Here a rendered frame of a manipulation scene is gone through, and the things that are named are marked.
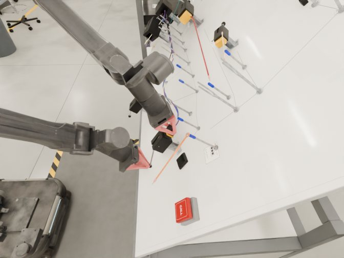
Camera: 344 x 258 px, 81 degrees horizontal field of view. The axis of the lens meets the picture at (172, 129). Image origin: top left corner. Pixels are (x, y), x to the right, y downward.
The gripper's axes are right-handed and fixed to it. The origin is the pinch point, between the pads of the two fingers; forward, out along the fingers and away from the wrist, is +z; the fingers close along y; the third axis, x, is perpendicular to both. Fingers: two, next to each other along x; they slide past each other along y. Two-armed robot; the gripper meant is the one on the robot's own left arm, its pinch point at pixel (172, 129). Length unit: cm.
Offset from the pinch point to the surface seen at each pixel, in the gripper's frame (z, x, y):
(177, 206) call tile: 6.8, 7.4, -20.1
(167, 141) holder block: 1.6, 3.2, -2.1
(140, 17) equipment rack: -13, -10, 93
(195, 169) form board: 7.0, -0.7, -12.4
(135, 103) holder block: 3.2, 12.3, 33.0
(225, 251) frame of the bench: 42.0, 7.0, -23.3
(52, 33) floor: -20, 137, 383
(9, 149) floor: 23, 164, 128
